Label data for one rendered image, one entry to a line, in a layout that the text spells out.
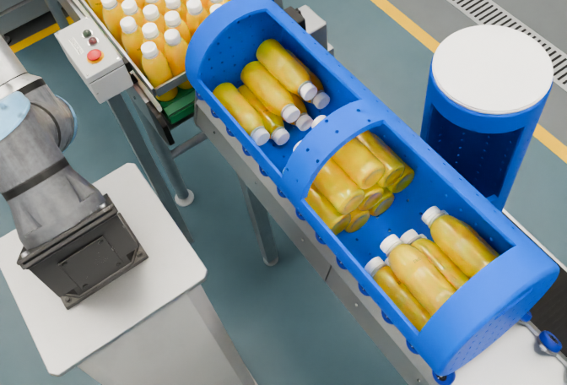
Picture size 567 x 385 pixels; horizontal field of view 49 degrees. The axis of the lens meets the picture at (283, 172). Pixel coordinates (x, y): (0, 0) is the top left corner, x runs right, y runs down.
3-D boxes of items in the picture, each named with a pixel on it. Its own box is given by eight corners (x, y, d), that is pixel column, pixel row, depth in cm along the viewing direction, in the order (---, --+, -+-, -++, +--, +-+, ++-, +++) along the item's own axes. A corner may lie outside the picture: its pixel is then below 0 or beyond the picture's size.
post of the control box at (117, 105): (186, 246, 247) (97, 80, 163) (180, 240, 249) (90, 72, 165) (194, 241, 248) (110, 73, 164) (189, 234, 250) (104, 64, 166)
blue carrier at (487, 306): (429, 394, 117) (452, 346, 93) (196, 111, 160) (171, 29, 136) (537, 308, 125) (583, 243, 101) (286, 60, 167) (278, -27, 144)
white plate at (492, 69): (424, 29, 156) (423, 32, 157) (442, 116, 141) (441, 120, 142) (537, 18, 154) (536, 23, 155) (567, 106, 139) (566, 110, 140)
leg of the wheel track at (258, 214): (268, 268, 238) (244, 183, 185) (260, 257, 241) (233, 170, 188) (281, 260, 239) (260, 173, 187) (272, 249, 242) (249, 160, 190)
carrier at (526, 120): (402, 203, 231) (412, 274, 215) (422, 31, 157) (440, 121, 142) (479, 197, 229) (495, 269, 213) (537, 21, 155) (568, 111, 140)
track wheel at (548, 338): (553, 355, 117) (561, 348, 116) (535, 336, 119) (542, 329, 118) (558, 352, 120) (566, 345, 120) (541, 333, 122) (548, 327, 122)
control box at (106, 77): (99, 105, 158) (85, 78, 150) (68, 60, 168) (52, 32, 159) (134, 85, 161) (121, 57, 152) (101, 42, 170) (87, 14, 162)
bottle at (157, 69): (155, 105, 170) (137, 62, 156) (153, 86, 173) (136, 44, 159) (179, 100, 170) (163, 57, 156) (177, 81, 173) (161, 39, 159)
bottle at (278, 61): (266, 34, 146) (307, 74, 138) (282, 41, 152) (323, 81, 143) (250, 56, 148) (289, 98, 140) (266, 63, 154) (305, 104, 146)
